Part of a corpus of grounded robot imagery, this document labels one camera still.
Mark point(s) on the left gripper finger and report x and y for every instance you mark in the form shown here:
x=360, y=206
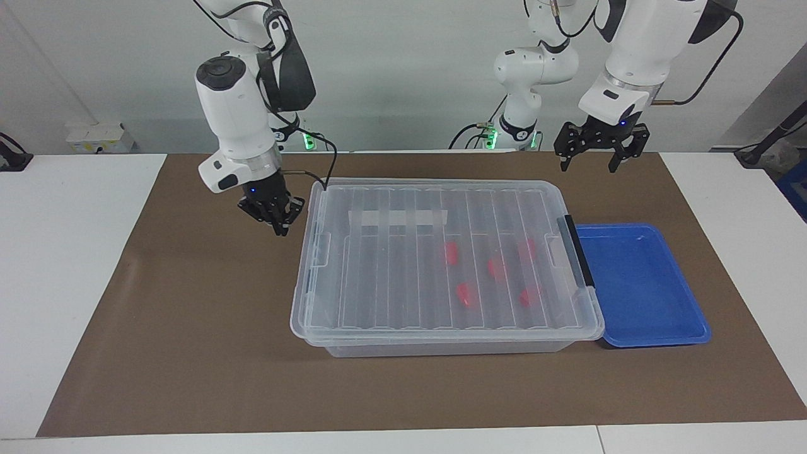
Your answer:
x=630, y=146
x=570, y=144

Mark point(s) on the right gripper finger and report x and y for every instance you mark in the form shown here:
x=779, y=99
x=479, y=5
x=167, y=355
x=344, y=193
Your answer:
x=253, y=210
x=291, y=211

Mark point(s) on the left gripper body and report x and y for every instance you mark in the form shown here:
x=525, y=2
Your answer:
x=615, y=128

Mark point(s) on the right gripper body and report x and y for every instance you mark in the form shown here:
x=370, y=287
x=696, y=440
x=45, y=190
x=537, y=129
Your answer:
x=268, y=187

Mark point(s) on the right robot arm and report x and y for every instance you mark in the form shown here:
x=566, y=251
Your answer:
x=234, y=120

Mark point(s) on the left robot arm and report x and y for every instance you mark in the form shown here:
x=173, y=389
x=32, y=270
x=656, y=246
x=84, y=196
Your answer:
x=637, y=44

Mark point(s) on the red block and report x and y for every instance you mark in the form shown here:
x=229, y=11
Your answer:
x=527, y=249
x=450, y=252

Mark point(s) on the clear plastic box lid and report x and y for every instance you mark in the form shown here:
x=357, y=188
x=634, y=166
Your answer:
x=435, y=265

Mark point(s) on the white box on table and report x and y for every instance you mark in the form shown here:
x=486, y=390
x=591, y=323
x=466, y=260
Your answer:
x=101, y=137

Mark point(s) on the clear plastic storage box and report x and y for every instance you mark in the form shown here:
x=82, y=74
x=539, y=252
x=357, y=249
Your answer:
x=441, y=349

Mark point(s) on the black stand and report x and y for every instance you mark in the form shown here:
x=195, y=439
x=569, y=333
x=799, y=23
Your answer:
x=12, y=157
x=766, y=140

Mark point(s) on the blue plastic tray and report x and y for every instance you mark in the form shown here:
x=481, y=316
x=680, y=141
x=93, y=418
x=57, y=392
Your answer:
x=640, y=284

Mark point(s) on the blue crate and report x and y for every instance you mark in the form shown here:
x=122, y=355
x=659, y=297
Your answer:
x=795, y=195

